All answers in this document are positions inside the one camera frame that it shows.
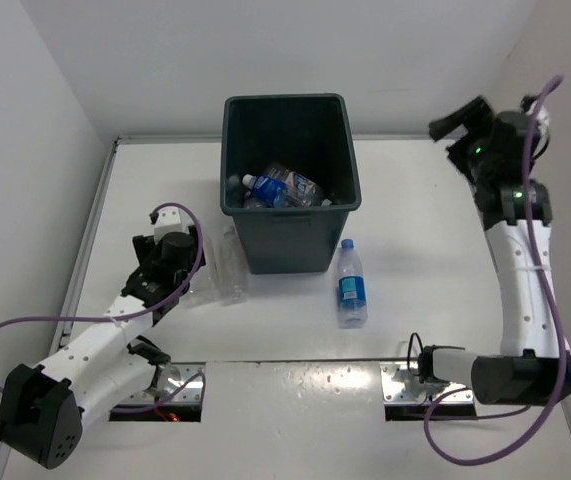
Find small clear bottle white cap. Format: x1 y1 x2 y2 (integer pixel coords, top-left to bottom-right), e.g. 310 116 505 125
219 225 248 304

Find clear bottle orange label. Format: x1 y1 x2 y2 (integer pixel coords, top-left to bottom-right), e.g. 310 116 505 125
264 162 327 207

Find blue cap water bottle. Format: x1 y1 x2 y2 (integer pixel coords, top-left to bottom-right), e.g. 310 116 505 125
337 239 368 329

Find large clear bottle white cap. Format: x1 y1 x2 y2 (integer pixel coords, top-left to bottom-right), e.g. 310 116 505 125
183 234 220 308

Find blue label crushed bottle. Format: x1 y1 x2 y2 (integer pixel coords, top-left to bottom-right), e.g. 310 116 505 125
242 174 288 208

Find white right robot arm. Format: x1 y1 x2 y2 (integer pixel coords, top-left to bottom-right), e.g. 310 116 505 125
417 96 571 406

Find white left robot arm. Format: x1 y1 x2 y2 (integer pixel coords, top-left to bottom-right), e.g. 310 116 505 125
0 225 203 469

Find clear bottles in bin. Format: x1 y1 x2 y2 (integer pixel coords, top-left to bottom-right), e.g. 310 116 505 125
226 175 267 209

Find dark green plastic bin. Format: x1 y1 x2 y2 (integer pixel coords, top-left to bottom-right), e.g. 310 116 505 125
220 93 361 274

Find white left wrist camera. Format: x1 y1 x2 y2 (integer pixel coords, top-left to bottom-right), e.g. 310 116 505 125
150 206 184 243

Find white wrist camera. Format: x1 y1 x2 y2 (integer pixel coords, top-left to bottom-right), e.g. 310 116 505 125
520 95 550 146
150 206 184 243

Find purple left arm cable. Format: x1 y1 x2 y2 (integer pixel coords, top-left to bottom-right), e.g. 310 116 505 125
0 201 207 414

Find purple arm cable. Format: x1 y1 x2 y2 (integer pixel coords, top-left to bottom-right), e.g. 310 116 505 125
423 74 571 466
0 201 207 414

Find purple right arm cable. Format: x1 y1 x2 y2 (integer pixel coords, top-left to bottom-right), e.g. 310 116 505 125
423 74 571 466

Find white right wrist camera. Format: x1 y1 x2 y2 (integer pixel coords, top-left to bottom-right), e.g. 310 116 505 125
520 95 550 146

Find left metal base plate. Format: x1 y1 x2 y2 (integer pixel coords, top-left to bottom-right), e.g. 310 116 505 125
117 363 206 408

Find metal base plate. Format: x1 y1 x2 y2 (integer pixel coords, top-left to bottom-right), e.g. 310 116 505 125
379 360 475 407
117 363 206 408

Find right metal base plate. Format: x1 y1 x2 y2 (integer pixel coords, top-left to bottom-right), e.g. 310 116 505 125
379 360 475 407

